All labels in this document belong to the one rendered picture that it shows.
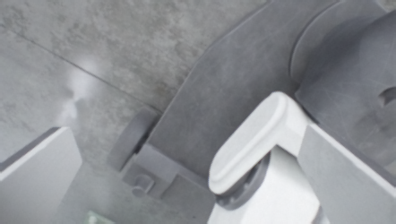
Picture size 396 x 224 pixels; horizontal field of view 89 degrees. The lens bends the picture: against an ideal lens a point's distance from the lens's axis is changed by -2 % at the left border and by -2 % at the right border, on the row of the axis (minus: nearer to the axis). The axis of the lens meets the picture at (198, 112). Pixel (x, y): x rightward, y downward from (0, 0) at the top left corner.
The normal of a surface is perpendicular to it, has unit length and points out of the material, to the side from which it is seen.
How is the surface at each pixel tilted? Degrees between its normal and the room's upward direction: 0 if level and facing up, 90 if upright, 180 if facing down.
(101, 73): 0
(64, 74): 0
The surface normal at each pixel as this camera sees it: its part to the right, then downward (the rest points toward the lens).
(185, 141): -0.15, 0.43
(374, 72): -0.73, -0.15
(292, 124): 0.35, -0.35
